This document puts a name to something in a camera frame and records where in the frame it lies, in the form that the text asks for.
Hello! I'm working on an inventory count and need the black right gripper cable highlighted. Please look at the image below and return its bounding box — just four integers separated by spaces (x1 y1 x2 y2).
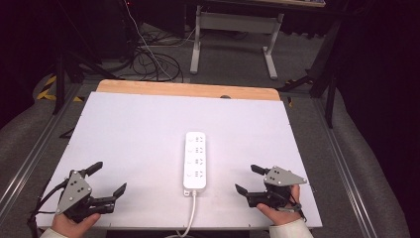
278 189 308 223

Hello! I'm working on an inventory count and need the white power strip cable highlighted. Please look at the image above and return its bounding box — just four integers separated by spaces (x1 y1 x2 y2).
164 189 198 238

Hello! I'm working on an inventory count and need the yellow black floor tape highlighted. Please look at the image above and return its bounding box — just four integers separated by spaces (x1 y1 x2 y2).
36 74 85 103

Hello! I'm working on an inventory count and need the black floor cable bundle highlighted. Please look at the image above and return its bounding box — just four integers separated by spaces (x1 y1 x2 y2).
132 46 184 83

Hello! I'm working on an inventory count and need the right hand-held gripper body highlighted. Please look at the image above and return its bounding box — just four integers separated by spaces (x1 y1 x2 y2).
246 166 308 212

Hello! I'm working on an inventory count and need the white power strip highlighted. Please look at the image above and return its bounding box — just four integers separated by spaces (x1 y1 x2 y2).
182 131 208 197

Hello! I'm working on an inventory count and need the white table frame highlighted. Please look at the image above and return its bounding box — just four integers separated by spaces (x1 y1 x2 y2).
189 0 326 81

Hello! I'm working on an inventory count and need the grey metal floor rail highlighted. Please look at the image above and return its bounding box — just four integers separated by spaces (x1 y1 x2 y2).
313 98 377 238
0 83 82 212

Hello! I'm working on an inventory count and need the black metal stand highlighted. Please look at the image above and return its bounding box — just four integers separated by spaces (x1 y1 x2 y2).
52 49 117 115
278 19 341 128

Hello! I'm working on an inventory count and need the person's right hand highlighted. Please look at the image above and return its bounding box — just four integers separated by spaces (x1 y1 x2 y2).
257 183 302 226

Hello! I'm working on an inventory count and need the white table cover board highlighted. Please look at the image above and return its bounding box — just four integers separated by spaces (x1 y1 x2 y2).
35 91 323 231

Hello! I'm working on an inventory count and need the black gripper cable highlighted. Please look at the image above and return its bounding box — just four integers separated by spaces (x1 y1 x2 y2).
278 189 308 223
28 179 70 238

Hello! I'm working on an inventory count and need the person's left hand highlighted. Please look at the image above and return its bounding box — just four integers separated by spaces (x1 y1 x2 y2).
50 212 102 238

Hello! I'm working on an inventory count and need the thin white floor cable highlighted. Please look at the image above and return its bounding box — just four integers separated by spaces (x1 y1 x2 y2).
123 0 174 82

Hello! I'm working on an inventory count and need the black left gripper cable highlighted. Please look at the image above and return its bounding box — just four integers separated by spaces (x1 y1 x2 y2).
28 179 70 238

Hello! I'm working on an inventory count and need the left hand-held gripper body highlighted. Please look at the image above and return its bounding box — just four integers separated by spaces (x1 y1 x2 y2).
54 169 117 224

